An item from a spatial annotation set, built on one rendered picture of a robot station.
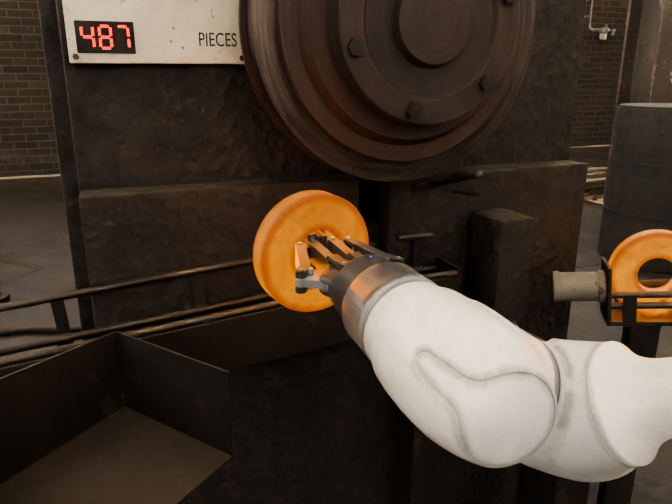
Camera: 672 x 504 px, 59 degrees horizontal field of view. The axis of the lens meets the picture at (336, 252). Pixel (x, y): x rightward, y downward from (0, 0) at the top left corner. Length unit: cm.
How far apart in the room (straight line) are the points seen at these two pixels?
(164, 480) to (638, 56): 499
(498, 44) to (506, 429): 63
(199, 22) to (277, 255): 42
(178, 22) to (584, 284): 81
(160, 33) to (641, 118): 293
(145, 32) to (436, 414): 73
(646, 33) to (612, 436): 492
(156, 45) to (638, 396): 78
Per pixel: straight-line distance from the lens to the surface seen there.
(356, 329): 53
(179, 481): 74
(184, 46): 98
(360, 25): 82
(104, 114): 99
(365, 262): 58
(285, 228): 71
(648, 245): 116
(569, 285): 115
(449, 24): 88
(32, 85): 697
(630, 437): 53
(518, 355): 42
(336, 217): 75
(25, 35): 697
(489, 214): 112
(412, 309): 46
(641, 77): 533
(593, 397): 52
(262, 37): 87
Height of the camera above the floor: 105
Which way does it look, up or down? 17 degrees down
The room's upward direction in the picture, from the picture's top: straight up
